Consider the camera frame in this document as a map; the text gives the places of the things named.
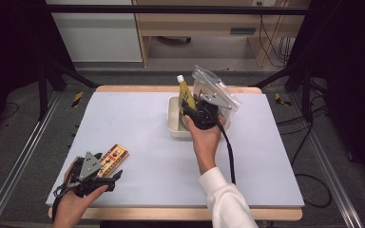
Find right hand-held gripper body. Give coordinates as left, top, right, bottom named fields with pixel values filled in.
left=190, top=91, right=234, bottom=131

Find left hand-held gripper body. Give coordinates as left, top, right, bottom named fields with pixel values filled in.
left=52, top=151, right=116, bottom=199

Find yellow green spouted pouch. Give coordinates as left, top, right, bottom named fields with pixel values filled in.
left=176, top=74, right=198, bottom=128

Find white plastic bin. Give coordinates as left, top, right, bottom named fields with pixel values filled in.
left=166, top=95, right=232, bottom=140

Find clear bag of dark seaweed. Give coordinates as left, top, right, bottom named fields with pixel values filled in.
left=191, top=65, right=242, bottom=128

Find person's right hand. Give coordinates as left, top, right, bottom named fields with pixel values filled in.
left=183, top=114, right=226, bottom=176

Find person's left hand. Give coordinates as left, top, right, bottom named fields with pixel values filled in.
left=52, top=157, right=108, bottom=228

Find brown and gold flat box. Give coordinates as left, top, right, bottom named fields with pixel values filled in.
left=96, top=143, right=130, bottom=179

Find pale grey table mat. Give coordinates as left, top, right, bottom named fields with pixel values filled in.
left=46, top=91, right=305, bottom=208

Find light wooden desk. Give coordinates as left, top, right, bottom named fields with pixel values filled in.
left=132, top=0, right=307, bottom=68

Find white cabinet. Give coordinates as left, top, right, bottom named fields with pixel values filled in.
left=45, top=0, right=144, bottom=63

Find black curtain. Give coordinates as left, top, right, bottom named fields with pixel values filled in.
left=285, top=0, right=365, bottom=193
left=0, top=0, right=75, bottom=150

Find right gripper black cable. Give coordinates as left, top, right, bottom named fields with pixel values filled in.
left=216, top=119, right=333, bottom=210

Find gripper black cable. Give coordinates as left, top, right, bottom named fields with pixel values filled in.
left=216, top=119, right=333, bottom=210
left=50, top=194, right=61, bottom=222

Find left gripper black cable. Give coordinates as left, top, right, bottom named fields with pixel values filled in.
left=50, top=194, right=61, bottom=222

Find aluminium floor rail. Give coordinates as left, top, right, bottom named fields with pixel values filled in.
left=0, top=90, right=62, bottom=228
left=288, top=94, right=365, bottom=228

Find black metal frame stand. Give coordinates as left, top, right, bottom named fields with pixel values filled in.
left=37, top=59, right=100, bottom=122
left=252, top=62, right=316, bottom=124

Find thin black floor cable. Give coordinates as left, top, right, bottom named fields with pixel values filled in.
left=0, top=101, right=20, bottom=122

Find black cables under desk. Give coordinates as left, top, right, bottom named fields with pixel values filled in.
left=258, top=2, right=295, bottom=68

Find black floor cables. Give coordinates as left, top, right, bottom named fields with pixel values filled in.
left=276, top=78, right=330, bottom=167

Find black horizontal frame bar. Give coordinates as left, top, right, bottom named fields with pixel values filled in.
left=42, top=4, right=312, bottom=16

